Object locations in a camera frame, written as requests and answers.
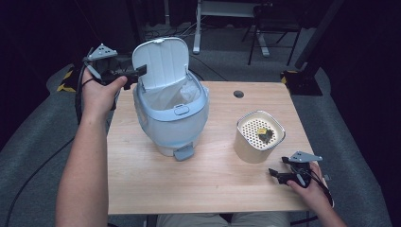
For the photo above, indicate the white pedal trash bin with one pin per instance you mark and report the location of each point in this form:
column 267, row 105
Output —
column 176, row 129

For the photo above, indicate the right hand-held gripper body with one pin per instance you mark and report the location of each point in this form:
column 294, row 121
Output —
column 302, row 171

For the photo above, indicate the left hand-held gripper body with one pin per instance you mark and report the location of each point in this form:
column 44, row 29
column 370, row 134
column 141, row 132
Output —
column 104, row 63

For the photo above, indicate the person's right hand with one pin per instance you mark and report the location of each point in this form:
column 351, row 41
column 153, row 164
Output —
column 315, row 192

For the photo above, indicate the white plastic bin liner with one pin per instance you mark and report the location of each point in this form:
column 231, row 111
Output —
column 171, row 94

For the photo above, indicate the white desk frame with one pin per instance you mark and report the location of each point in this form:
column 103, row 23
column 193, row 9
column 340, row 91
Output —
column 198, row 28

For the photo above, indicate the dark wet tea leaves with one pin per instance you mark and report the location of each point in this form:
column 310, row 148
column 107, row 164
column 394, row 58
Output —
column 267, row 137

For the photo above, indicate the beige round container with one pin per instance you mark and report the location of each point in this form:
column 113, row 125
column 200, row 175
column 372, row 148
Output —
column 249, row 153

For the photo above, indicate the white perforated strainer insert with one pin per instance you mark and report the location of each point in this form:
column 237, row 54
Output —
column 249, row 129

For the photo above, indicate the person's left hand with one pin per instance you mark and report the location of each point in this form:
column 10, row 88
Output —
column 97, row 97

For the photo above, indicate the black metal stand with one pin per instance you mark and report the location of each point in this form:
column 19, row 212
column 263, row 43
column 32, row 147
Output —
column 310, row 47

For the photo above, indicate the small yellow scrap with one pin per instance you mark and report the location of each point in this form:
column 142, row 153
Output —
column 261, row 130

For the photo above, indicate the black chair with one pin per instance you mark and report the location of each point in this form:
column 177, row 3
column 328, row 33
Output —
column 274, row 22

